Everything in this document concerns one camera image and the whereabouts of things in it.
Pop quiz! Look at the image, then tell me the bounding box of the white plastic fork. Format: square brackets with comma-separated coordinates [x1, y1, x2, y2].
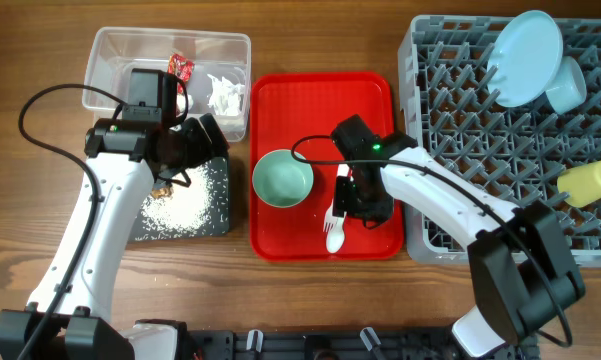
[323, 164, 349, 233]

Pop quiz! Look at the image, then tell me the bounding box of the white plastic spoon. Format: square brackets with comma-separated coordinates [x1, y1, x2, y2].
[326, 216, 345, 254]

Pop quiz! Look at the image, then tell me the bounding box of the brown food scrap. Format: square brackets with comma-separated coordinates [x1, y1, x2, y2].
[150, 184, 173, 199]

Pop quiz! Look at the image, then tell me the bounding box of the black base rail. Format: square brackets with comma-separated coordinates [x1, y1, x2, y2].
[129, 319, 539, 360]

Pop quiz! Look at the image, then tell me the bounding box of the white tissue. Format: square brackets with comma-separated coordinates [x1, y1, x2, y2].
[207, 74, 245, 116]

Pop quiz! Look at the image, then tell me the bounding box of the light blue bowl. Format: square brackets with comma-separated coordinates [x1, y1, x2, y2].
[545, 56, 587, 115]

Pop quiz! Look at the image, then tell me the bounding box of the yellow plastic cup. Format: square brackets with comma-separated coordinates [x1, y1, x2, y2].
[557, 160, 601, 208]

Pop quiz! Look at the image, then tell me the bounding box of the white rice pile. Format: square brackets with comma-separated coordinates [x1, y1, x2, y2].
[132, 160, 231, 241]

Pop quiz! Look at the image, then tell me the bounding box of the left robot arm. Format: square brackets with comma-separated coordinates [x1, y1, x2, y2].
[0, 69, 229, 359]

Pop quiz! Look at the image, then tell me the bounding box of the clear plastic waste bin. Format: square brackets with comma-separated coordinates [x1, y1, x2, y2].
[84, 27, 251, 142]

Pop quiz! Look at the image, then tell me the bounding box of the black food waste tray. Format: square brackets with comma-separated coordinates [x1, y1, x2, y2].
[127, 155, 232, 243]

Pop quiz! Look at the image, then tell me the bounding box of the small white tissue ball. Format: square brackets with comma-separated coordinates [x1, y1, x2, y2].
[176, 94, 193, 114]

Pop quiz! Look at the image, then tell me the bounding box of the light blue plate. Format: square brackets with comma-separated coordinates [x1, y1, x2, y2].
[487, 10, 563, 108]

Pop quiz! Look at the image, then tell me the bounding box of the grey dishwasher rack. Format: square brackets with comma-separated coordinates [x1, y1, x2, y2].
[398, 15, 601, 267]

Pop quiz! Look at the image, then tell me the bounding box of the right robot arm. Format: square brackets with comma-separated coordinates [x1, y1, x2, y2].
[330, 115, 586, 357]

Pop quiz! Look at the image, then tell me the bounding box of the red snack wrapper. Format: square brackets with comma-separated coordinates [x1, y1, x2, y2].
[167, 53, 194, 94]

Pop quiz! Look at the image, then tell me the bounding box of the red serving tray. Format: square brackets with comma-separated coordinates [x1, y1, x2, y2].
[250, 72, 404, 262]

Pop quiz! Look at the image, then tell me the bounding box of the green bowl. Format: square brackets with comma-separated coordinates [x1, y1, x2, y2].
[252, 149, 314, 208]

